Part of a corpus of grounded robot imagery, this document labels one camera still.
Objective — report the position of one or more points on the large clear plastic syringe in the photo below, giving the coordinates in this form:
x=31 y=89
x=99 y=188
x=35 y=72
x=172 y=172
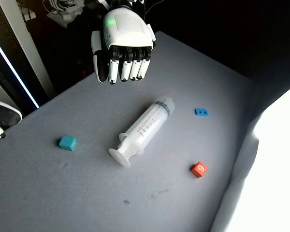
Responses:
x=147 y=123

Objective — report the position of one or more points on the white light strip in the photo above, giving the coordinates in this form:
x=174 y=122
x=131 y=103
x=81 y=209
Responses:
x=14 y=70

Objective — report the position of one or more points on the teal cube block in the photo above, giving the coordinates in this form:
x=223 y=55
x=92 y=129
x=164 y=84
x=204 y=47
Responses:
x=66 y=142

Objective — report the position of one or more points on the grey table cloth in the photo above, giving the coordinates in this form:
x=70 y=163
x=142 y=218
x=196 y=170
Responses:
x=159 y=198

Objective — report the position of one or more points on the blue flat block two holes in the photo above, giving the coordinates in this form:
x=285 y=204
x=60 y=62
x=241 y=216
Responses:
x=201 y=112

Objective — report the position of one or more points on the orange cube with number nine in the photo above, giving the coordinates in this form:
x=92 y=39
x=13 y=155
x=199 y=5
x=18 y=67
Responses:
x=198 y=169

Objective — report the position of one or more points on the white upright post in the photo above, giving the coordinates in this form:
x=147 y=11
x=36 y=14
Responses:
x=26 y=41

